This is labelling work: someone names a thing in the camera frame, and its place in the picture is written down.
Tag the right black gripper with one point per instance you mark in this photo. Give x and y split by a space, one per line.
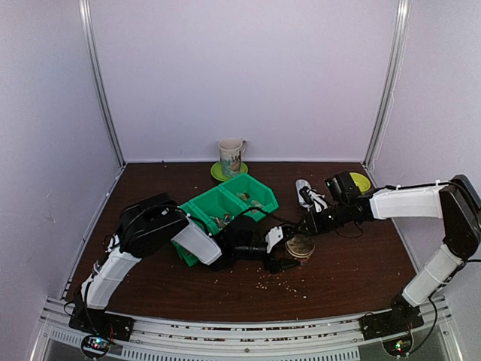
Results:
313 225

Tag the lime green bowl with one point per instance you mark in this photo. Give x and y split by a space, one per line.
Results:
361 181

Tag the aluminium frame post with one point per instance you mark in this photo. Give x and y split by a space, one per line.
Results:
386 99
100 91

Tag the right aluminium frame post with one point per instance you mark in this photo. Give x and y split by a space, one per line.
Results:
386 99

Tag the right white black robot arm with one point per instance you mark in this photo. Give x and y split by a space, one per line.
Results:
454 201

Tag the green candy bin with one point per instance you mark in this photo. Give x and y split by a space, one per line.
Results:
251 193
212 204
189 258

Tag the green saucer plate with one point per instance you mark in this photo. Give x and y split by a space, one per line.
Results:
216 171

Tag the gold round lid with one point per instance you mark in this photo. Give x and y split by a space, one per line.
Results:
300 245

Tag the front aluminium rail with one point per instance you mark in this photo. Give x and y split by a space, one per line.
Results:
333 338

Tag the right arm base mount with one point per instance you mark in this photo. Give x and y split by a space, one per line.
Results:
385 324

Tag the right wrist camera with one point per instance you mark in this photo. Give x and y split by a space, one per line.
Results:
319 202

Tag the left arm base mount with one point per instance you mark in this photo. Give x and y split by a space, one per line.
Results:
112 327

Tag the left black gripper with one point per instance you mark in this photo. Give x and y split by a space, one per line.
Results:
282 264

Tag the patterned ceramic mug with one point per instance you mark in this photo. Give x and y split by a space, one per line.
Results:
231 151

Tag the silver metal scoop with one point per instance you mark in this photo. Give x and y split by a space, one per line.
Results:
304 193

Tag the clear plastic round container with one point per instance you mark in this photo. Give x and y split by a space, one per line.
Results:
302 258

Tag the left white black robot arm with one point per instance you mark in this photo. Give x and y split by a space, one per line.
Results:
144 228

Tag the left aluminium frame post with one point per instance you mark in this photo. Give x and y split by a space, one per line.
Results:
100 91

